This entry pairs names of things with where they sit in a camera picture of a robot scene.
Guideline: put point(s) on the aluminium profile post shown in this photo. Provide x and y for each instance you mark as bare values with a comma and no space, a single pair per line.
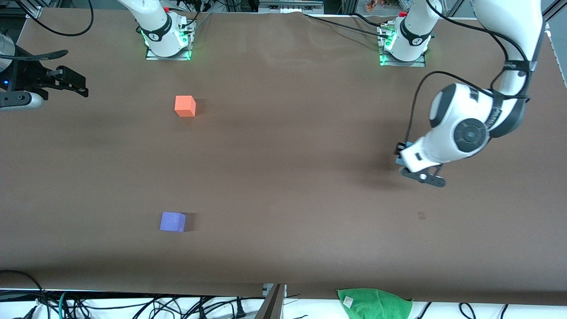
272,305

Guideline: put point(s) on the light blue block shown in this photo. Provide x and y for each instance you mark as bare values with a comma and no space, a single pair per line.
408,145

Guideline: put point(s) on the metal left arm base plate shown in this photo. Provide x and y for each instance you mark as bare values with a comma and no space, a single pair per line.
385,60

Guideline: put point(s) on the purple block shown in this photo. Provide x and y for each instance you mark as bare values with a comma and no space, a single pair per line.
172,221

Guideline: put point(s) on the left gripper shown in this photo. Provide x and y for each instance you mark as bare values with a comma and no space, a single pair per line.
401,148

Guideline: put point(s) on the orange block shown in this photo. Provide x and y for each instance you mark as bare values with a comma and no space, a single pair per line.
184,107

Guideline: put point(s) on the silver power strip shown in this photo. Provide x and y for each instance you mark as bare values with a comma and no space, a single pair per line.
290,5

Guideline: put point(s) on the green cloth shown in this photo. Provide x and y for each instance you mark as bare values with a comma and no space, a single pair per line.
372,303

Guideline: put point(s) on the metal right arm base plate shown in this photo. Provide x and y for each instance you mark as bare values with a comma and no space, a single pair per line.
188,44

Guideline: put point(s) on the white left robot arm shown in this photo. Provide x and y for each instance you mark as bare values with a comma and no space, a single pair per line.
469,133

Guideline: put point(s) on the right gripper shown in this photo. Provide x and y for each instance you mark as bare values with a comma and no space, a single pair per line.
27,76

